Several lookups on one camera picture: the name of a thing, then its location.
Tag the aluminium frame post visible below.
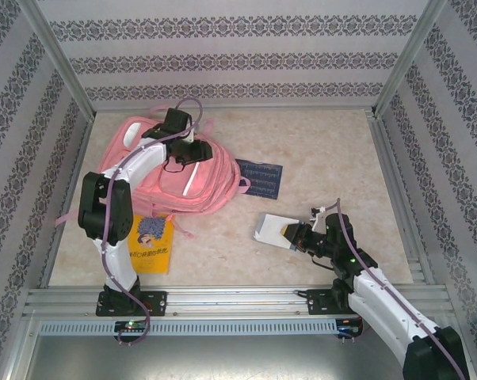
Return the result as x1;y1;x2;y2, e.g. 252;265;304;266
16;0;97;122
371;0;449;118

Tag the navy blue printed booklet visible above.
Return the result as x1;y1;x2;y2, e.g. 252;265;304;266
234;158;284;201

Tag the left gripper thin black cable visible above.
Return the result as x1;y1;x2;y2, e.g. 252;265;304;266
162;158;185;174

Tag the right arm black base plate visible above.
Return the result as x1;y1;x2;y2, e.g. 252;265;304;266
305;287;366;317

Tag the gripper thin black cable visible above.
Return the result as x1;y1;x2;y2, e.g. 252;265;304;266
162;158;185;174
308;251;338;273

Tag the pink school backpack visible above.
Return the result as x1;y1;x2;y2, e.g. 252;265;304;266
54;105;252;239

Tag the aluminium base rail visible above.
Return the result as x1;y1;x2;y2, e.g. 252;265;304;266
23;285;452;317

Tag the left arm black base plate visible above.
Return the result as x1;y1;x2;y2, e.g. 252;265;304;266
95;291;169;317

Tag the right gripper thin black cable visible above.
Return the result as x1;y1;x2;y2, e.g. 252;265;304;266
308;251;338;273

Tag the yellow cartoon cover book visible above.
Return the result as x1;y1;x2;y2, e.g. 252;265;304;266
125;213;176;276

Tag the white grey notebook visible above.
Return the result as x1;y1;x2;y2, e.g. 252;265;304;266
252;212;299;251

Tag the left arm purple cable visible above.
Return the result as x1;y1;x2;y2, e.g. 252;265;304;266
101;97;204;348

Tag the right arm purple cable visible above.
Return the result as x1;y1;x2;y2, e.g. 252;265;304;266
321;197;467;380

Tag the grey metal panel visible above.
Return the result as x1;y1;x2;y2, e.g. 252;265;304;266
22;334;475;380

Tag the grey slotted cable duct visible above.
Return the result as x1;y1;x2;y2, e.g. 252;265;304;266
37;318;339;337

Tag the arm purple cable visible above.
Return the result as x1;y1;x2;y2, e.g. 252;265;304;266
321;197;467;380
101;97;204;348

